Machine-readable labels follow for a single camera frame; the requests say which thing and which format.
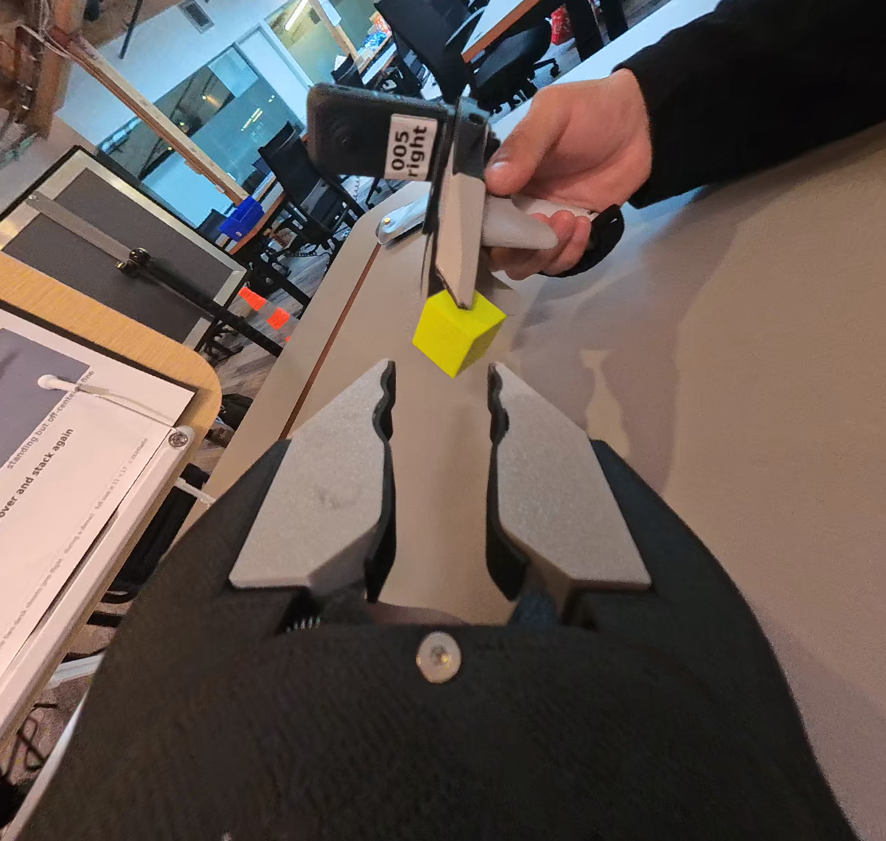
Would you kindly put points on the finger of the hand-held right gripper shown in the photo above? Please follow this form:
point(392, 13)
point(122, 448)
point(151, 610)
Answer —
point(462, 232)

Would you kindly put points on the small blue storage bin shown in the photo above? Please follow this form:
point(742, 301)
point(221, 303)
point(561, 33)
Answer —
point(242, 218)

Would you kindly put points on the person's right forearm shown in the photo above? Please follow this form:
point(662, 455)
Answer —
point(761, 80)

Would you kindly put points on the silver metal object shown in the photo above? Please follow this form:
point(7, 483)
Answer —
point(401, 222)

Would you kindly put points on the black office chair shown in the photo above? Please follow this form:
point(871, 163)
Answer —
point(304, 177)
point(498, 59)

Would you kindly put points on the white document stand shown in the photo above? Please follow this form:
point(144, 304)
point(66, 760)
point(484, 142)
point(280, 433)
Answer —
point(138, 350)

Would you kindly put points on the person's right hand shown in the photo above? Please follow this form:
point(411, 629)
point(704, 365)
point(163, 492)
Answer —
point(581, 142)

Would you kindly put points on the printed instruction sheet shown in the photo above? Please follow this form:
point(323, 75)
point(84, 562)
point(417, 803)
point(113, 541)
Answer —
point(55, 509)

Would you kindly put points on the yellow foam cube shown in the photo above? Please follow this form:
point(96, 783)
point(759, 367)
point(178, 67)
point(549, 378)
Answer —
point(450, 343)

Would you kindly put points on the wooden beam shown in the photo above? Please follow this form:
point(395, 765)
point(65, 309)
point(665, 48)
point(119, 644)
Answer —
point(152, 118)

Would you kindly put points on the orange traffic cone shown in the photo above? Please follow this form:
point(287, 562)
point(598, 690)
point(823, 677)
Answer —
point(277, 315)

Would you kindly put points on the grey partition panel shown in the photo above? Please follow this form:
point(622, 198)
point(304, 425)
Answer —
point(104, 232)

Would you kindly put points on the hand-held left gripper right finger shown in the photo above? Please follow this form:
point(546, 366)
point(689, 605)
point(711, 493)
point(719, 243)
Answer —
point(567, 509)

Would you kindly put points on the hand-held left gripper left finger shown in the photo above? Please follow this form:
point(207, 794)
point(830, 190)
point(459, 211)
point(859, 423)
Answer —
point(318, 502)

